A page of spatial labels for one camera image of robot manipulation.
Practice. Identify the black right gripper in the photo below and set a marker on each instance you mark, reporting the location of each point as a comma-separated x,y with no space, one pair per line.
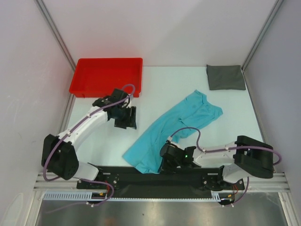
164,169

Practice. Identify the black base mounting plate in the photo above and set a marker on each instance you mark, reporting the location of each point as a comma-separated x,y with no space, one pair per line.
128,182

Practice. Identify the left aluminium corner post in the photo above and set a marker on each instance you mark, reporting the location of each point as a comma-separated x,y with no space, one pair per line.
52,26

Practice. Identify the aluminium corner post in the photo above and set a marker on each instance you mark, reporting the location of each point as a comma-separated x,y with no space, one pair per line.
263,31
52,26

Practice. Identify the light blue t-shirt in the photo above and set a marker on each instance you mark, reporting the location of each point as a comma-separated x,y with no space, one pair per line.
194,111

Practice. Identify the folded grey t-shirt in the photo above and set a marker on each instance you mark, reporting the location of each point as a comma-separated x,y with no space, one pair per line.
225,77

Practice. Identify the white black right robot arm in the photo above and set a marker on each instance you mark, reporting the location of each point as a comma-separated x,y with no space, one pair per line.
245,157

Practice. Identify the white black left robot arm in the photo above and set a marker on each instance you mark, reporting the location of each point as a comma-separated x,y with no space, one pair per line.
59,154

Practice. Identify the right aluminium corner post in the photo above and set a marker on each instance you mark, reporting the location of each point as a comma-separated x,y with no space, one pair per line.
263,31

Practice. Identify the red plastic tray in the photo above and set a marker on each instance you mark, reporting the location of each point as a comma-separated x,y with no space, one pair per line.
98,77

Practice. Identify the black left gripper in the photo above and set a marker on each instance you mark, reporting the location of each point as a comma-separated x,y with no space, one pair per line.
130,121

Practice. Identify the aluminium front frame rail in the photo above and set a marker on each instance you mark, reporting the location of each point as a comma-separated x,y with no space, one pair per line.
277,184

